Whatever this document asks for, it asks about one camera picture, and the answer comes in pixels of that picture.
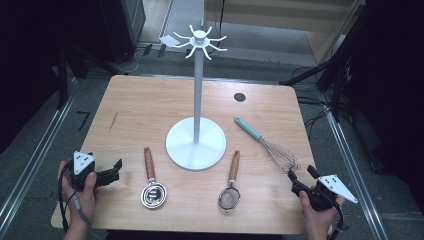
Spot teal handled wire whisk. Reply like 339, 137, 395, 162
233, 115, 301, 174

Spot white paper tag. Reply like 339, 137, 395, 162
158, 34, 181, 48

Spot black cabinet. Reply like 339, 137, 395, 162
98, 0, 147, 65

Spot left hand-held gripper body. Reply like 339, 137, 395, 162
68, 150, 101, 193

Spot white utensil rack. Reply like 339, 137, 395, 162
165, 24, 229, 172

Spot black metal stand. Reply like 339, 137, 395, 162
54, 43, 71, 110

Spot white floor cable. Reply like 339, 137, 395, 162
113, 49, 145, 75

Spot metal floor rail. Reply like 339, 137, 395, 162
0, 77, 81, 228
320, 96, 390, 240

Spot person's left hand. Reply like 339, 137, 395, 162
57, 160, 100, 222

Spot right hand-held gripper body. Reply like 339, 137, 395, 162
291, 174, 360, 212

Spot black floor cables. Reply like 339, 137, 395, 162
290, 65, 338, 140

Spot wooden handled metal ladle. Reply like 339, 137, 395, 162
139, 146, 168, 210

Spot black angled stand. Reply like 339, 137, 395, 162
279, 0, 378, 123

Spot wooden handled mesh strainer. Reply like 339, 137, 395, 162
217, 149, 242, 214

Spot person's right hand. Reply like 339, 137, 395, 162
298, 189, 346, 236

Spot black cable with grey plug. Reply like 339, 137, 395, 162
328, 191, 350, 240
57, 161, 96, 240

